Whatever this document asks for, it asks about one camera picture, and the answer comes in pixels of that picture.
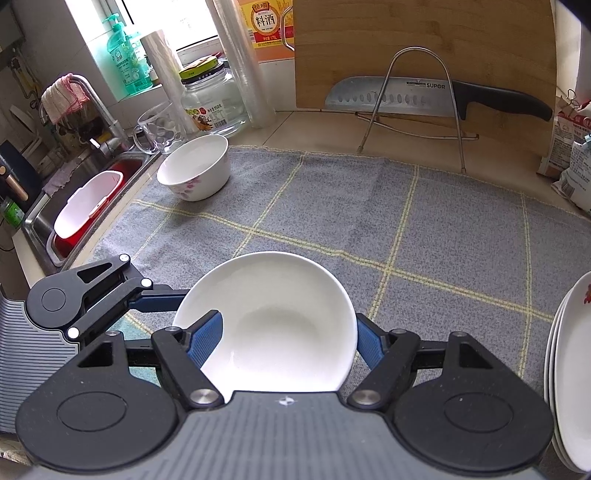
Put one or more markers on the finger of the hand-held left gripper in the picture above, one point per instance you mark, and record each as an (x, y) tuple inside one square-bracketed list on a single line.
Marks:
[(157, 299)]

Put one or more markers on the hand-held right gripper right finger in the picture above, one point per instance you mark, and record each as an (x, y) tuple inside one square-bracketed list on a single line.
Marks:
[(369, 344)]

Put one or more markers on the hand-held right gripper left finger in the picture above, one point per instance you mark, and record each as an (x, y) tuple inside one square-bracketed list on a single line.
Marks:
[(205, 337)]

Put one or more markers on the white floral bowl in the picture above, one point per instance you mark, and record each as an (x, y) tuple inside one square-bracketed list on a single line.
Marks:
[(277, 323), (194, 161)]

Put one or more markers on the stained white fruit-print plate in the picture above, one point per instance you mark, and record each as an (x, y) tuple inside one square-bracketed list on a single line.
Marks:
[(577, 378)]

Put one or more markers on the white colander basket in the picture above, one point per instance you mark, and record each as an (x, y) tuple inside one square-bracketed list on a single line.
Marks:
[(87, 203)]

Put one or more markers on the grey and teal checked towel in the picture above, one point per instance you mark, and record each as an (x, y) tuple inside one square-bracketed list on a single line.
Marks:
[(415, 230)]

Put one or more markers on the red basin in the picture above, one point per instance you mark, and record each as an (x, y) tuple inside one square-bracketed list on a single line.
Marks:
[(127, 170)]

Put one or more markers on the steel sink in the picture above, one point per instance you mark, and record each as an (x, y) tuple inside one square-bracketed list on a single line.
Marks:
[(46, 212)]

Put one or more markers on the small green bottle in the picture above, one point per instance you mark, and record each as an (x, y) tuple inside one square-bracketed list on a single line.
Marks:
[(13, 213)]

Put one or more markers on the clear glass mug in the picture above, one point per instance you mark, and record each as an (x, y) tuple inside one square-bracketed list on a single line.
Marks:
[(159, 129)]

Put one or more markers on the glass jar with yellow-green lid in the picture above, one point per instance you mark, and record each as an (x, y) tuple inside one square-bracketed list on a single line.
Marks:
[(212, 106)]

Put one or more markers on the metal faucet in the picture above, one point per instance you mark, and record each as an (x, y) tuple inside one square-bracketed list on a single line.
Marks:
[(99, 106)]

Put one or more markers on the pink rag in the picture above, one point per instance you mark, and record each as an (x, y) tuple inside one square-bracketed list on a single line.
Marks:
[(64, 97)]

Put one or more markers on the large clear plastic wrap roll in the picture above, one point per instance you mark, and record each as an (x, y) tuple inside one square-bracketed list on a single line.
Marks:
[(244, 83)]

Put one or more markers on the small white plastic bag roll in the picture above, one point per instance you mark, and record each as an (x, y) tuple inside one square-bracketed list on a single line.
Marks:
[(161, 64)]

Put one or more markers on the green dish soap bottle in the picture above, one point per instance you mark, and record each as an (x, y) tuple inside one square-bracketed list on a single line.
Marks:
[(122, 64)]

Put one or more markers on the white printed bag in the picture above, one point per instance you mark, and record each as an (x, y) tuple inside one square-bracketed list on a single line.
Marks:
[(577, 184)]

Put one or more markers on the red and white bag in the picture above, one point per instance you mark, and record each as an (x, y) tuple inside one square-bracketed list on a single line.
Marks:
[(561, 147)]

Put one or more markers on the window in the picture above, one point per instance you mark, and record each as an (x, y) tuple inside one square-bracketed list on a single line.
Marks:
[(184, 23)]

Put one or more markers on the orange cooking wine bottle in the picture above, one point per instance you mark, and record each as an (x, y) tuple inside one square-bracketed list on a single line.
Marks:
[(268, 32)]

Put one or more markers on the tan binder clip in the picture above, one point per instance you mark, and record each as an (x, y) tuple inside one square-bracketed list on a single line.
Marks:
[(570, 104)]

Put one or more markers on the bamboo cutting board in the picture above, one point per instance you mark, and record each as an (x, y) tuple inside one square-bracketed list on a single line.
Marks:
[(415, 27)]

